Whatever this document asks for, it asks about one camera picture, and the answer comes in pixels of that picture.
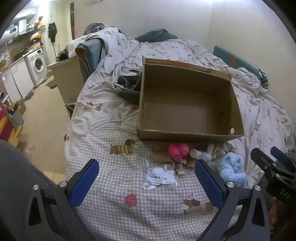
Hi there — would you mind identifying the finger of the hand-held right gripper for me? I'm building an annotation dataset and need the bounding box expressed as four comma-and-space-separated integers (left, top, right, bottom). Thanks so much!
250, 148, 286, 177
270, 146, 296, 172

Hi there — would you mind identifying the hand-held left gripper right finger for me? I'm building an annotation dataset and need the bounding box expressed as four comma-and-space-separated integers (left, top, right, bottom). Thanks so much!
194, 159, 271, 241

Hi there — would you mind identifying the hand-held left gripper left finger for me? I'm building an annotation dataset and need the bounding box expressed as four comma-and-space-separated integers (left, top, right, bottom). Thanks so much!
28, 159, 100, 241

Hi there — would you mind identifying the light blue fluffy sock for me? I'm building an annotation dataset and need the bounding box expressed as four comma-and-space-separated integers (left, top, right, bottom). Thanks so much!
217, 152, 247, 188

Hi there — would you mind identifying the white fluffy sock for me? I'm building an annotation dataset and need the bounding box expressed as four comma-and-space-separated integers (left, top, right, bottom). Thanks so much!
190, 148, 212, 163

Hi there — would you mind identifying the clear plastic bag with label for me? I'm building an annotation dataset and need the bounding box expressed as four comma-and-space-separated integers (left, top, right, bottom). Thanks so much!
143, 160, 178, 190

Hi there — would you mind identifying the beige cardboard tube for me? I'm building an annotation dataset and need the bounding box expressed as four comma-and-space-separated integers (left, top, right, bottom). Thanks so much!
153, 152, 173, 163

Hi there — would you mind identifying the brown cardboard box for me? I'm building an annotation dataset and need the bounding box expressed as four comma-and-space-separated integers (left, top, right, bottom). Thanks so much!
136, 56, 245, 143

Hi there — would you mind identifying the person's right forearm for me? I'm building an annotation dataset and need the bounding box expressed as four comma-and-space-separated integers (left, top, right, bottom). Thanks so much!
269, 198, 296, 241

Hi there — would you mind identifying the black and white checkered cloth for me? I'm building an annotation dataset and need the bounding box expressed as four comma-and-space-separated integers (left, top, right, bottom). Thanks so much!
258, 68, 269, 90

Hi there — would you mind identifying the grey plastic bin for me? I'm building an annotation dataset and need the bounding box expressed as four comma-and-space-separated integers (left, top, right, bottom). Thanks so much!
9, 108, 25, 126

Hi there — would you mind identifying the red box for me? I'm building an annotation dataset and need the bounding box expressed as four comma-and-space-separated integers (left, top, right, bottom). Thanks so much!
0, 109, 15, 142

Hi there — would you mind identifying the teal cushion with orange stripe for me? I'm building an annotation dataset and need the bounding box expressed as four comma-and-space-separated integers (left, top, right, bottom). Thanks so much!
213, 45, 264, 81

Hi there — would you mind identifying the pile of dark clothes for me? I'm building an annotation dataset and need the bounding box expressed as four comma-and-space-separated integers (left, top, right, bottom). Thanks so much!
114, 67, 142, 105

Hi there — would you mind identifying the beige bedside cabinet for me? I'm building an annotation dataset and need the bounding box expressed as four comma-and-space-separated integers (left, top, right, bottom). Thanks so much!
47, 56, 85, 105

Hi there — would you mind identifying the white kitchen cabinet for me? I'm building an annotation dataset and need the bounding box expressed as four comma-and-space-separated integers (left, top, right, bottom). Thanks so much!
0, 59, 35, 100

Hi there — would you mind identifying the white washing machine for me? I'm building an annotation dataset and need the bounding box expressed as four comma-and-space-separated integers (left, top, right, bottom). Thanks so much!
24, 49, 48, 87

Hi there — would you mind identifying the teal padded cushion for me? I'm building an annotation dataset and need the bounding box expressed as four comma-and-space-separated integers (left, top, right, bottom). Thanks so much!
76, 38, 104, 73

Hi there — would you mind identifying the white printed duvet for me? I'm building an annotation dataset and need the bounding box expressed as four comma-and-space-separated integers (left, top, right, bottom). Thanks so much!
66, 27, 296, 151

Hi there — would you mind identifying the dark hanging garment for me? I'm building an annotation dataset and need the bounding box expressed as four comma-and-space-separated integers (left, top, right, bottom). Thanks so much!
48, 22, 57, 42

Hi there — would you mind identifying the grey fuzzy blanket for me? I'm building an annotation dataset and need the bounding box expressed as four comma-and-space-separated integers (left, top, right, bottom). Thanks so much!
83, 23, 106, 35

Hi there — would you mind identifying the dark green pillow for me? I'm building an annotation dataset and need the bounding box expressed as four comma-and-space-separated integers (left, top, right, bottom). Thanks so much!
135, 28, 178, 42

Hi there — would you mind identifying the dark narrow wall hanging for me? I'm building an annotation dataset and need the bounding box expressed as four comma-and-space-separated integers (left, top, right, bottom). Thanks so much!
70, 2, 75, 39

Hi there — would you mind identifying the cluttered wall shelf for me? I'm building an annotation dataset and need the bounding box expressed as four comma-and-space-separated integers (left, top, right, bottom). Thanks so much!
0, 14, 45, 48

